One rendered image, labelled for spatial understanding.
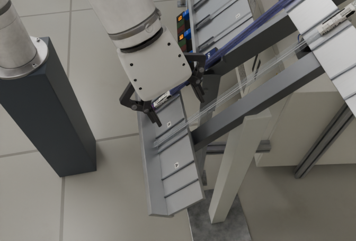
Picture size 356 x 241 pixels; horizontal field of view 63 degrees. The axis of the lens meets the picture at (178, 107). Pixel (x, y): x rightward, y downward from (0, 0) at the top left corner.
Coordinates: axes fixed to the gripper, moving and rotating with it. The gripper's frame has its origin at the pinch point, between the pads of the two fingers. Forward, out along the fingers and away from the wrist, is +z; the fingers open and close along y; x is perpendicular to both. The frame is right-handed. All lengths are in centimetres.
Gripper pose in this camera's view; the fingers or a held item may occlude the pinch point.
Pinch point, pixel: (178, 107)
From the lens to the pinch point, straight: 54.8
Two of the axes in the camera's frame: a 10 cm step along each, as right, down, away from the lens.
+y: -8.7, 4.9, -0.3
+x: 3.0, 4.8, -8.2
